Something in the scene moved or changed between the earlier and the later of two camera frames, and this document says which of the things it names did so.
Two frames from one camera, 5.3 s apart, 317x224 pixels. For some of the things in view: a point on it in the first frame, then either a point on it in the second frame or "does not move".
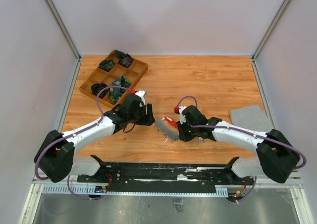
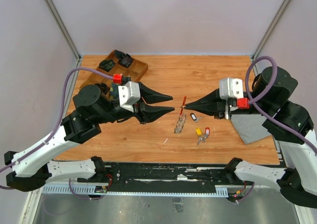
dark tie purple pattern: [126, 61] does not move
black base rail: [166, 177] does not move
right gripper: [183, 136] to [212, 104]
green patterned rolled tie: [107, 65] does not move
